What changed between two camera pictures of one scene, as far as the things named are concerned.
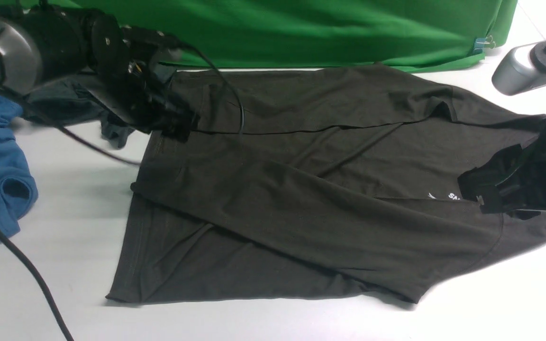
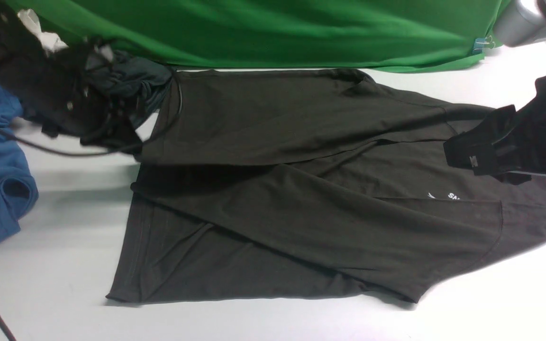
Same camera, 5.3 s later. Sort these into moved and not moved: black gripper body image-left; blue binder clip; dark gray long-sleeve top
Moved: black gripper body image-left
Not moved: blue binder clip; dark gray long-sleeve top
